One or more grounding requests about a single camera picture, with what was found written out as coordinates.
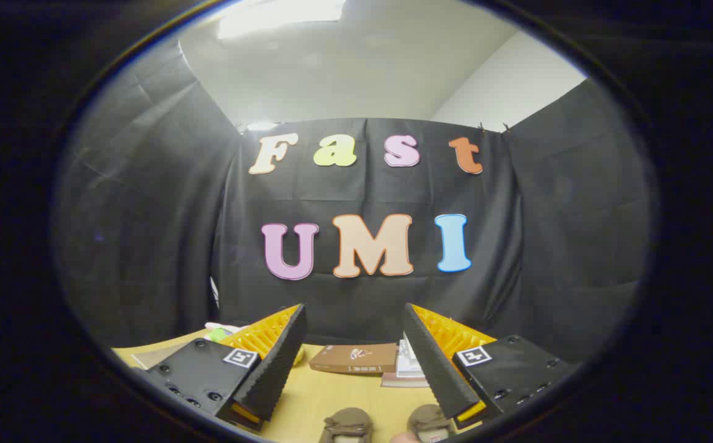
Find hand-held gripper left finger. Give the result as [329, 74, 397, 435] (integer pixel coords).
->
[130, 303, 308, 431]

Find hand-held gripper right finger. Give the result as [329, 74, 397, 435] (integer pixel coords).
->
[402, 303, 581, 430]

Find brown suede shoe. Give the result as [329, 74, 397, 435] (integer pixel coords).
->
[319, 407, 374, 443]
[407, 404, 455, 443]

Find beige fabric storage box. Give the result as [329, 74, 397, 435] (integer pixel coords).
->
[131, 342, 208, 370]

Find white portrait cover book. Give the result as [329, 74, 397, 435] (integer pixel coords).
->
[396, 332, 426, 378]

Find pale pink book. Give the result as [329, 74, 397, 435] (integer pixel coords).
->
[381, 372, 431, 388]

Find brown book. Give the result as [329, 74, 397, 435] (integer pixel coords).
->
[309, 343, 399, 375]

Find pink and green plush toy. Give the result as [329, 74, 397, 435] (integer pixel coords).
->
[204, 322, 247, 343]

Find black backdrop cloth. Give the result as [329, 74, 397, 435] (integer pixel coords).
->
[52, 37, 661, 364]

